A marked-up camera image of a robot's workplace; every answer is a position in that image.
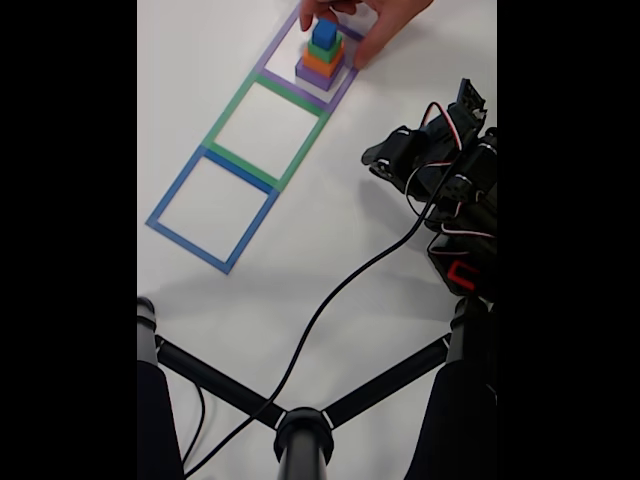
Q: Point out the green block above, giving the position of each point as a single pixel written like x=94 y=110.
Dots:
x=330 y=50

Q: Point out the person's hand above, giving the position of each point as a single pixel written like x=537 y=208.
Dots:
x=385 y=25

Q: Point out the green tape square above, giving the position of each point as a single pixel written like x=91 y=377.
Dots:
x=238 y=106

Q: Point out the purple tape square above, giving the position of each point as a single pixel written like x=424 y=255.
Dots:
x=280 y=82

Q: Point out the red table clamp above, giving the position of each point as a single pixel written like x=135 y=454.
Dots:
x=452 y=272

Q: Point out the orange block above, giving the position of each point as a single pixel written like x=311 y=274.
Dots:
x=320 y=64

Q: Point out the blue tape square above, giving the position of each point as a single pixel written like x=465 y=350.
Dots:
x=174 y=192

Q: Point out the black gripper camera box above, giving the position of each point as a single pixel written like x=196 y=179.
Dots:
x=470 y=102

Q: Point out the black tripod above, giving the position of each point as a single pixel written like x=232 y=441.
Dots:
x=302 y=445

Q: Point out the large purple block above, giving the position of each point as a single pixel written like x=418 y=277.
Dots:
x=312 y=77

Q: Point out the small blue block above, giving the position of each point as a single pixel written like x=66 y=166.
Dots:
x=324 y=34

